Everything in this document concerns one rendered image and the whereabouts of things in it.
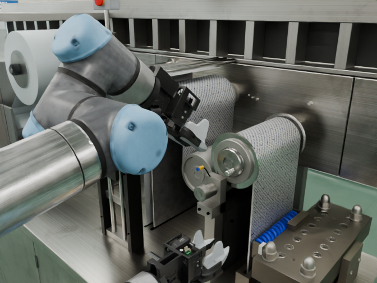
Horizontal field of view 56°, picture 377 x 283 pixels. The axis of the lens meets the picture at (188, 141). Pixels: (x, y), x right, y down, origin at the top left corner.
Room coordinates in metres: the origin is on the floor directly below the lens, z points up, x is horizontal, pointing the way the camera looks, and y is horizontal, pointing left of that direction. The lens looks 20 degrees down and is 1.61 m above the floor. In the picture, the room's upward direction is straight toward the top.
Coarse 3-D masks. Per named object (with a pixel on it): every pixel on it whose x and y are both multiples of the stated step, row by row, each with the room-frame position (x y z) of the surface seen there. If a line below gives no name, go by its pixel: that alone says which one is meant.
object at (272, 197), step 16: (272, 176) 0.85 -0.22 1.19; (288, 176) 0.92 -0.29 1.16; (256, 192) 0.79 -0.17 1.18; (272, 192) 0.86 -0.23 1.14; (288, 192) 0.93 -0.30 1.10; (256, 208) 0.80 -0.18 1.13; (272, 208) 0.86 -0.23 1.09; (288, 208) 0.94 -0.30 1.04; (256, 224) 0.80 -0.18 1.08; (272, 224) 0.87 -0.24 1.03
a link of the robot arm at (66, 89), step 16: (64, 80) 0.47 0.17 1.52; (80, 80) 0.48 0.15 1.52; (48, 96) 0.46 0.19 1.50; (64, 96) 0.45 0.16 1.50; (80, 96) 0.44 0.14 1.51; (32, 112) 0.46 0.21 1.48; (48, 112) 0.44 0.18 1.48; (64, 112) 0.42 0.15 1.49; (32, 128) 0.44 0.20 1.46; (48, 128) 0.44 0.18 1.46
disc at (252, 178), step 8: (224, 136) 0.84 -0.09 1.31; (232, 136) 0.83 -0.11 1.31; (240, 136) 0.81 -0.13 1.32; (216, 144) 0.86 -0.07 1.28; (248, 144) 0.80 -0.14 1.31; (256, 160) 0.78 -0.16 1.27; (256, 168) 0.78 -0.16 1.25; (256, 176) 0.78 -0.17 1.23; (232, 184) 0.82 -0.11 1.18; (240, 184) 0.81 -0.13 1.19; (248, 184) 0.79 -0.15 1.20
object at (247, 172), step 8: (224, 144) 0.83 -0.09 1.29; (232, 144) 0.82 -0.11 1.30; (240, 144) 0.80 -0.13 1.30; (216, 152) 0.85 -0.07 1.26; (240, 152) 0.80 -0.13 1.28; (248, 152) 0.79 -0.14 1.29; (216, 160) 0.85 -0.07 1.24; (248, 160) 0.78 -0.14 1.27; (216, 168) 0.85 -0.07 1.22; (248, 168) 0.78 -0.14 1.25; (240, 176) 0.80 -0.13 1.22; (248, 176) 0.78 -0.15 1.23
